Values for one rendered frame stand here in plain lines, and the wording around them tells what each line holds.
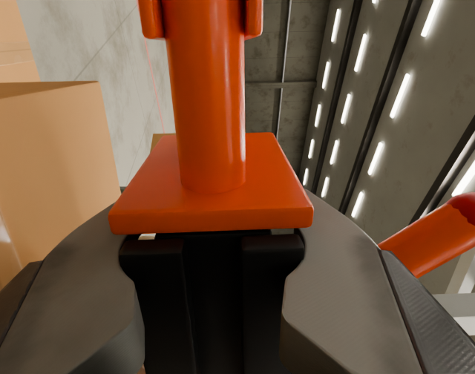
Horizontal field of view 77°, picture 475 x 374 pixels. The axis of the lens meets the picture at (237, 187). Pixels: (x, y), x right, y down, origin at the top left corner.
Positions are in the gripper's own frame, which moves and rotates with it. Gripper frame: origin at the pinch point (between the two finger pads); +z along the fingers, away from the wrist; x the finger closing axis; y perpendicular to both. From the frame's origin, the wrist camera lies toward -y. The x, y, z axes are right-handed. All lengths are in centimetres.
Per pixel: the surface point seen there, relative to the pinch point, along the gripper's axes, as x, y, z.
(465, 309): 126, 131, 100
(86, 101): -13.0, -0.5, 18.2
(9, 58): -53, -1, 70
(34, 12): -108, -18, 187
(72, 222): -12.9, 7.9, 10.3
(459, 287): 202, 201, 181
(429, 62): 464, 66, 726
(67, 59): -108, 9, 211
